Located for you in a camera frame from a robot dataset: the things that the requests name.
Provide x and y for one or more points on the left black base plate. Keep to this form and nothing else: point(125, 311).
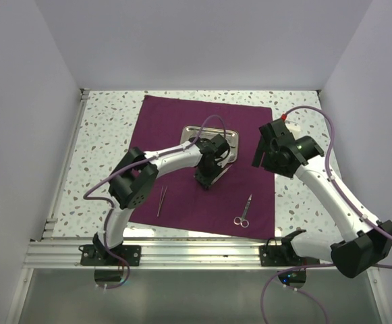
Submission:
point(91, 257)

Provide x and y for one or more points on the aluminium front rail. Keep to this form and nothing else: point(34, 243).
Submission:
point(186, 253)

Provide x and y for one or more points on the steel surgical forceps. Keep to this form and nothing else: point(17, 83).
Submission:
point(161, 200)

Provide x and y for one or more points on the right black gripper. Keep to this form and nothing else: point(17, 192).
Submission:
point(266, 163)

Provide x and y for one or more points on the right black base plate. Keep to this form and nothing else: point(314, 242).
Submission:
point(276, 256)

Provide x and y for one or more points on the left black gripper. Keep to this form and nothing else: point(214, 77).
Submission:
point(205, 181)

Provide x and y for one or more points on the steel scalpel handle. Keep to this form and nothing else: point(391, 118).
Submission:
point(227, 167)

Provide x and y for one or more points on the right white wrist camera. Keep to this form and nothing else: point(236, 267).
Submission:
point(294, 128)

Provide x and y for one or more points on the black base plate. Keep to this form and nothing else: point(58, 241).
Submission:
point(276, 256)
point(91, 257)

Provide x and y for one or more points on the purple surgical cloth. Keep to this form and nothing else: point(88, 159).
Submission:
point(187, 206)

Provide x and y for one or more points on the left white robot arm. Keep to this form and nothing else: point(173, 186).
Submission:
point(132, 180)

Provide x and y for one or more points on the aluminium left side rail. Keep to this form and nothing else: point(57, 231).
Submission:
point(51, 219)

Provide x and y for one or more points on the steel instrument tray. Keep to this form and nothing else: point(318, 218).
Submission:
point(232, 138)

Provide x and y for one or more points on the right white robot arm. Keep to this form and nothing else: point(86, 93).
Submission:
point(364, 241)

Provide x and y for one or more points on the aluminium rail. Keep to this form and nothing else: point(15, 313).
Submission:
point(186, 253)
point(51, 219)

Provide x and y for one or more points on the steel surgical scissors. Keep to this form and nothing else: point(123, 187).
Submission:
point(241, 220)

